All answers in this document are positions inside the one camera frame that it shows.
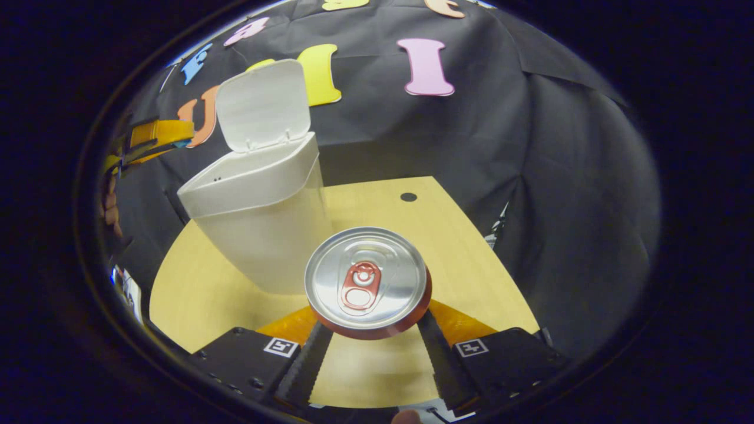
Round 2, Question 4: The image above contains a white desktop garbage bin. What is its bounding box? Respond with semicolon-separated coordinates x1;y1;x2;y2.
177;59;333;295

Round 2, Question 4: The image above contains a computer monitor screen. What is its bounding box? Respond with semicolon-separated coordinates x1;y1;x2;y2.
111;265;143;323

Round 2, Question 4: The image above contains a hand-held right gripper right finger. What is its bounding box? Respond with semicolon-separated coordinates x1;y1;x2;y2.
417;299;569;411

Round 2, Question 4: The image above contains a grey metal stand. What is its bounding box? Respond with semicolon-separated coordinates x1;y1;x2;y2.
484;202;509;249

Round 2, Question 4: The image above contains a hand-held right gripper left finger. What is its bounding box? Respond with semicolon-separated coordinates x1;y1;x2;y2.
188;321;335;407

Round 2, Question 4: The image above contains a black backdrop cloth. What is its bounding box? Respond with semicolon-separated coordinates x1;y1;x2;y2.
100;0;663;360

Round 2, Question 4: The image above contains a red pop can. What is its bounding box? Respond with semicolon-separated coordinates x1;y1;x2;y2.
304;227;432;340

